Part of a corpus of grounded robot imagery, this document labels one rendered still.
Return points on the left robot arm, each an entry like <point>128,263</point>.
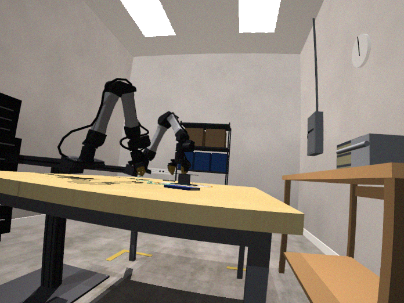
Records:
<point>166,121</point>

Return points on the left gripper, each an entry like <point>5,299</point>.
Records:
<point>179,159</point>

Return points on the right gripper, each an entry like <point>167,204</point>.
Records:
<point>136,154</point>

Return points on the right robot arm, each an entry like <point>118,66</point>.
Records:
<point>96,135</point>

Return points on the grey perforated disc with centre hole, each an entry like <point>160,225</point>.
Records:
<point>183,179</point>

